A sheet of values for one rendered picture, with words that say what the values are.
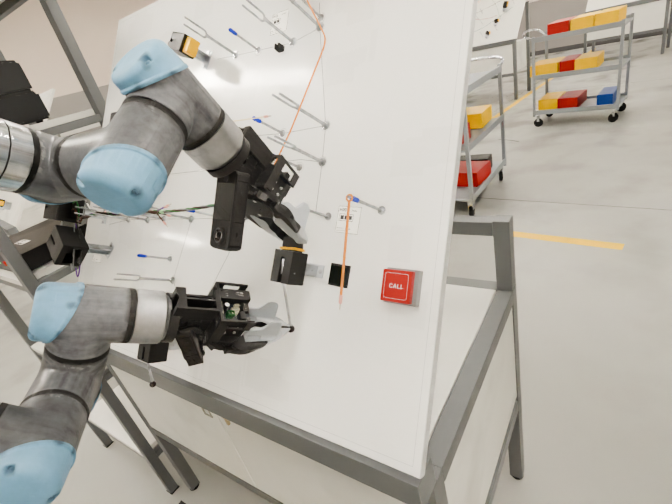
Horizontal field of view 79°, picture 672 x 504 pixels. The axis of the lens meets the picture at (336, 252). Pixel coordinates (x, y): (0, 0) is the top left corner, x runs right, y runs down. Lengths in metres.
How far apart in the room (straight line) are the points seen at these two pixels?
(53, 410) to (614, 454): 1.68
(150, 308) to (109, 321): 0.05
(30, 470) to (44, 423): 0.05
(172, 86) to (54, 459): 0.41
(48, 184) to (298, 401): 0.52
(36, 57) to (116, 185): 7.87
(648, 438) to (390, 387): 1.35
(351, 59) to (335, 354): 0.55
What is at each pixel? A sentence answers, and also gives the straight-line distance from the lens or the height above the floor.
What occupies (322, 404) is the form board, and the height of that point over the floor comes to 0.91.
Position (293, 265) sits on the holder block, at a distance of 0.68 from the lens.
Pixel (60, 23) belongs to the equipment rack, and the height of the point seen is 1.71.
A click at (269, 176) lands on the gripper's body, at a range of 0.61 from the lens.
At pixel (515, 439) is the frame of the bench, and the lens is 1.55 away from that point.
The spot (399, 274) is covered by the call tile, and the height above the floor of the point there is 1.13.
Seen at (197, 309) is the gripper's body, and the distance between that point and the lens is 0.60.
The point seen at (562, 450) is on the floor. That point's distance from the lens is 1.81.
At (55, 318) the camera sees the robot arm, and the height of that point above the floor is 1.26.
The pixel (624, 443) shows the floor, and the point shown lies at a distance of 1.88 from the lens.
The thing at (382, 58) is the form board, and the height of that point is 1.41.
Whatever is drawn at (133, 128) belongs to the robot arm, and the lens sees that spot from 0.48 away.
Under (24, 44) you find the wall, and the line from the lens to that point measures 8.31.
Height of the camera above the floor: 1.46
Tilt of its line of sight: 27 degrees down
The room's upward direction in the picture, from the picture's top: 15 degrees counter-clockwise
